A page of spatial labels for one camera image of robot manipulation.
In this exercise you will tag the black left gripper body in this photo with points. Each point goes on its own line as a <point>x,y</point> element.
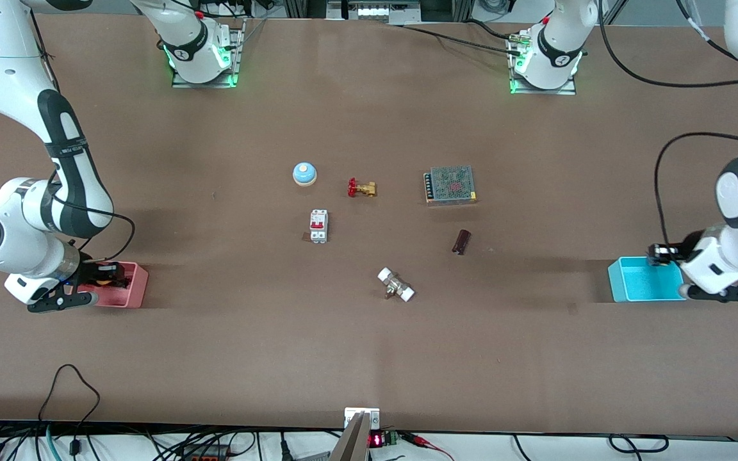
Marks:
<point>688,246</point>

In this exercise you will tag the yellow push button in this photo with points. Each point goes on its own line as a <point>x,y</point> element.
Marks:
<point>106,277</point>

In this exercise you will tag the pink plastic bin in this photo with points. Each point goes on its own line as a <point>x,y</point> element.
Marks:
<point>137,288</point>

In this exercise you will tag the cyan plastic bin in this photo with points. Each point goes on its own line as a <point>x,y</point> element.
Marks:
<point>644,282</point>

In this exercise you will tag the dark brown capacitor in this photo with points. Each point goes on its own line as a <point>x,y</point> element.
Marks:
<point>461,242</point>

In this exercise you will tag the black box with red switches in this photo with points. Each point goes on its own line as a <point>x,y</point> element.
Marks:
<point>205,456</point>

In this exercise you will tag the white red circuit breaker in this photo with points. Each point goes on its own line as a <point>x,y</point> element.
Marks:
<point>318,226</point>

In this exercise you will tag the blue call bell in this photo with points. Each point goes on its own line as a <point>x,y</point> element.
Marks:
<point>304,173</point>

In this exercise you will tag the metal mesh power supply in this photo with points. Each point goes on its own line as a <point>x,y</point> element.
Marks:
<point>451,185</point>

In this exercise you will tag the metal fitting with white ends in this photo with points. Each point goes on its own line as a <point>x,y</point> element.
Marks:
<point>396,285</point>

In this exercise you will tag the red clip lead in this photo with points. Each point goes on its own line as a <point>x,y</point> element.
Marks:
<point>421,440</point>

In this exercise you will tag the red LED display module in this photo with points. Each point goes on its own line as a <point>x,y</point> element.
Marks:
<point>377,440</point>

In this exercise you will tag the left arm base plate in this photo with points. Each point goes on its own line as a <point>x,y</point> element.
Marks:
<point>561,91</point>

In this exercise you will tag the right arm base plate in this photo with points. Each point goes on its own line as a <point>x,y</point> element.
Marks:
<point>238,57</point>

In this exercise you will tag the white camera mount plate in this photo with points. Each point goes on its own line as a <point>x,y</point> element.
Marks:
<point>351,416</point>

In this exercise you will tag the grey camera pole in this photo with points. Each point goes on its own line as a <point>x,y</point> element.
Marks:
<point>353,445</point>

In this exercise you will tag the white device in aluminium frame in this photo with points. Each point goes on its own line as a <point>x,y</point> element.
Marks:
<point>375,11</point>

